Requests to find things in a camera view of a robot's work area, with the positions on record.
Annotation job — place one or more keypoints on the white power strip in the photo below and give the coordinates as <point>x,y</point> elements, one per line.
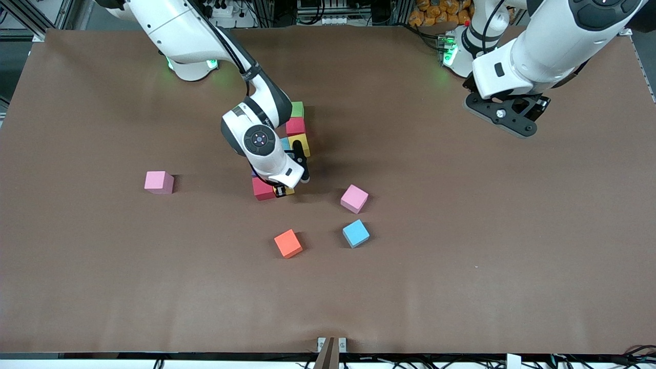
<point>236,20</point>

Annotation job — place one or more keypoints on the brown paper table cover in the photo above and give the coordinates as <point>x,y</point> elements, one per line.
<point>461,282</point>

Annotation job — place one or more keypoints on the blue foam cube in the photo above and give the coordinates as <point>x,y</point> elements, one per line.
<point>355,233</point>
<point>285,143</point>

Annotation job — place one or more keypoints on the red foam cube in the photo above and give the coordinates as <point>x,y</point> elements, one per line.
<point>262,190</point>
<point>295,126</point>

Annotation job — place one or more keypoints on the grey equipment box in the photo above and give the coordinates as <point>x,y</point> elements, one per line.
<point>328,10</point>

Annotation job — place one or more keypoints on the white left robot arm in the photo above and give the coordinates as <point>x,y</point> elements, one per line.
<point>553,46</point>

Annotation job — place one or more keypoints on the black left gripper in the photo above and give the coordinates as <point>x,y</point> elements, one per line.
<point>541,104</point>

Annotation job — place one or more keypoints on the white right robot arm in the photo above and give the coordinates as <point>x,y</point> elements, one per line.
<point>261,143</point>

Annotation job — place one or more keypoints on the pink foam cube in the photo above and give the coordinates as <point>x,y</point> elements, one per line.
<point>354,199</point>
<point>159,182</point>

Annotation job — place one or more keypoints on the orange foam cube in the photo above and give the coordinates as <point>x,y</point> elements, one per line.
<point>288,243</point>

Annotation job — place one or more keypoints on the aluminium frame profile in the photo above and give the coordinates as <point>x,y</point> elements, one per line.
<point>36,18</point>

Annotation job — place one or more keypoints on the small metal bracket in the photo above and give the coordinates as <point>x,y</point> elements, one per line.
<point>321,343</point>

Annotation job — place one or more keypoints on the orange snack packets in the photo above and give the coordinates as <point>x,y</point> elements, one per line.
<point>435,13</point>

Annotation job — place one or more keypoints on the green foam cube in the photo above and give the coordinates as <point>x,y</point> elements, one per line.
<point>298,109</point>

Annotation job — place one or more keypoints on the brown wooden stick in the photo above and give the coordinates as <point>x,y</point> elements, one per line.
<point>328,356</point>

